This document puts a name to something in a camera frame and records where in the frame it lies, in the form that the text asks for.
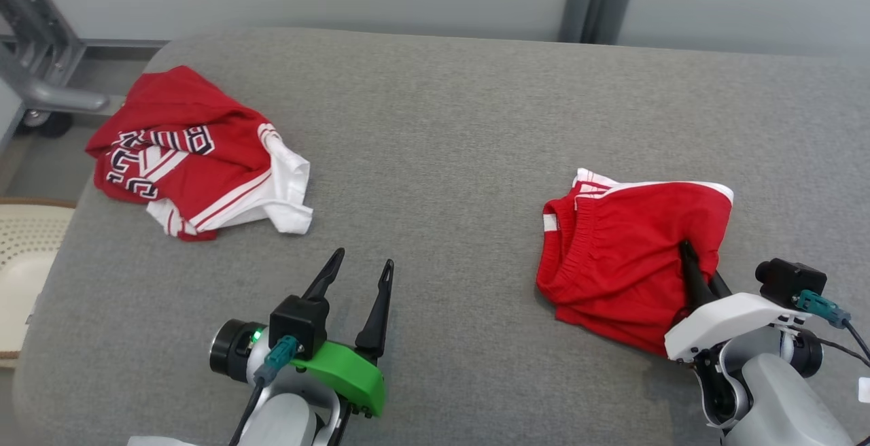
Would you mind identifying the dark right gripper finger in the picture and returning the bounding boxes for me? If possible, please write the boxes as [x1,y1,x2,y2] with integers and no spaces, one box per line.
[707,269,733,299]
[678,239,718,311]

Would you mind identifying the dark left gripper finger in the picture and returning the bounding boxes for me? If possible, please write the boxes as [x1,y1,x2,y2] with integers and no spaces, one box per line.
[301,247,346,301]
[354,259,395,365]

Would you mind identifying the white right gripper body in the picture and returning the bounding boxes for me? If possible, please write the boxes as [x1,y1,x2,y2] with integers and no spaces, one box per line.
[664,292,813,364]

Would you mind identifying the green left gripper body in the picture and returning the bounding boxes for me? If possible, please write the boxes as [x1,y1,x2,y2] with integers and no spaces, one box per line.
[289,341,387,417]

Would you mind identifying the red shorts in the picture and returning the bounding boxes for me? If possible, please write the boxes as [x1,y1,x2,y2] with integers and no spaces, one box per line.
[536,167,735,357]

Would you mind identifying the red and white jersey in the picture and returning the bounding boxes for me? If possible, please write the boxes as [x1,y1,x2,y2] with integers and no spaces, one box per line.
[85,65,313,241]

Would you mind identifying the cream laundry basket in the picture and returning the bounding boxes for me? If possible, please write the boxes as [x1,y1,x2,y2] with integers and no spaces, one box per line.
[0,198,77,368]

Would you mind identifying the black caster wheel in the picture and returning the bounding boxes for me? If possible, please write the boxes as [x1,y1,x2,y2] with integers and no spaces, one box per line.
[15,109,73,139]

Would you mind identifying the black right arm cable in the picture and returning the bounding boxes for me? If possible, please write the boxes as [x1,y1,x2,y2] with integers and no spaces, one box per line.
[794,290,870,368]

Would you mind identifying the grey partition post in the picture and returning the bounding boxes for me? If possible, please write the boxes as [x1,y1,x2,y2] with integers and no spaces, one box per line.
[559,0,633,44]

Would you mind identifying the grey metal frame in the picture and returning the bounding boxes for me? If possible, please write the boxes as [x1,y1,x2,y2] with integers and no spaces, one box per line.
[0,0,171,114]

